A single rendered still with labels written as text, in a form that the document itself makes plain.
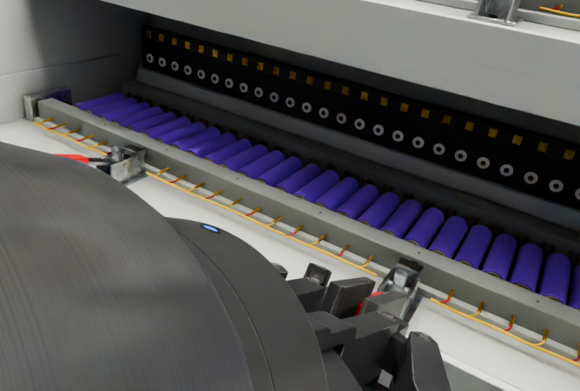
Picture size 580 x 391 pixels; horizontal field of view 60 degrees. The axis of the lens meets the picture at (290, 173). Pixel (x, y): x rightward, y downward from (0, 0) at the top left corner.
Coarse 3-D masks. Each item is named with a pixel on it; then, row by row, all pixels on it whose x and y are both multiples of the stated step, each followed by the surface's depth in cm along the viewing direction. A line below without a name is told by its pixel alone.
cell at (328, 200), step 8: (344, 184) 46; (352, 184) 46; (328, 192) 44; (336, 192) 44; (344, 192) 45; (352, 192) 46; (320, 200) 42; (328, 200) 43; (336, 200) 43; (344, 200) 45; (328, 208) 42; (336, 208) 43
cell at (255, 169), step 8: (272, 152) 50; (280, 152) 50; (256, 160) 48; (264, 160) 48; (272, 160) 49; (280, 160) 50; (240, 168) 46; (248, 168) 46; (256, 168) 47; (264, 168) 48; (248, 176) 46; (256, 176) 47
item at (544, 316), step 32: (96, 128) 50; (160, 160) 46; (192, 160) 45; (192, 192) 43; (224, 192) 44; (256, 192) 42; (288, 224) 41; (320, 224) 39; (352, 224) 39; (384, 256) 37; (416, 256) 36; (448, 288) 35; (480, 288) 34; (512, 288) 34; (480, 320) 33; (512, 320) 33; (544, 320) 32; (576, 320) 32
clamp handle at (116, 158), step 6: (114, 150) 44; (66, 156) 39; (72, 156) 40; (78, 156) 41; (114, 156) 44; (120, 156) 44; (84, 162) 41; (90, 162) 41; (96, 162) 42; (102, 162) 42; (108, 162) 43; (114, 162) 44
